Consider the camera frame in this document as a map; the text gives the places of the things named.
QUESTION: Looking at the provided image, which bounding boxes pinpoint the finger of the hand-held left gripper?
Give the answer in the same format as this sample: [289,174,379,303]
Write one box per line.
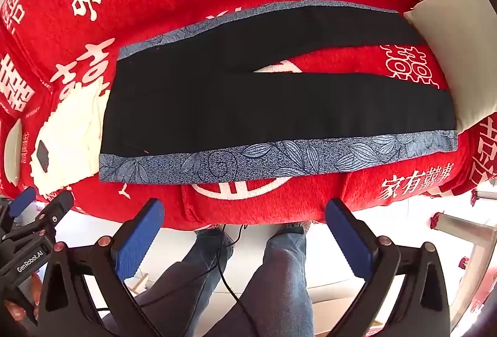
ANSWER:
[7,186,38,219]
[23,190,75,231]

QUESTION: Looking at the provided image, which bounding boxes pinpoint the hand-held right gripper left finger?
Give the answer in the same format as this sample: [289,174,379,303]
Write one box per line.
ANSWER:
[38,198,166,337]

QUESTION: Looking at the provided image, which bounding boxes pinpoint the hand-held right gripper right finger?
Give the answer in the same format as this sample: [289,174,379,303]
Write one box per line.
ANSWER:
[325,199,452,337]

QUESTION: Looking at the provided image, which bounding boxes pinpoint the black pants with blue trim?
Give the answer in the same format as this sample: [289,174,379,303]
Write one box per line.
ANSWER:
[99,0,459,183]

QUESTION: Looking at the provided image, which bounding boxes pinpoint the person's left hand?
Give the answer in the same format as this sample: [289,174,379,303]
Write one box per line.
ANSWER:
[5,275,41,323]

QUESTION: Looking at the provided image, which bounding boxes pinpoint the person's left leg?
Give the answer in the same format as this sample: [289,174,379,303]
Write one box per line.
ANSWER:
[105,226,237,337]

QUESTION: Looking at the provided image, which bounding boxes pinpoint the person's leg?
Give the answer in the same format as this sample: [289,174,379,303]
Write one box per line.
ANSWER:
[206,224,316,337]
[105,226,237,337]

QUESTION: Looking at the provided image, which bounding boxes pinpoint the person's legs in jeans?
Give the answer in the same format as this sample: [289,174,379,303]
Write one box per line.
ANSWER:
[97,222,254,322]

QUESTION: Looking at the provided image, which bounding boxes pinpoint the person's right leg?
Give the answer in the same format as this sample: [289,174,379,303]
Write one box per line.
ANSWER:
[206,224,316,337]

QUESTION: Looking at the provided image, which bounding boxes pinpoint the white pillow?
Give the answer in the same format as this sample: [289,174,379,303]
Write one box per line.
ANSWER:
[404,0,497,133]

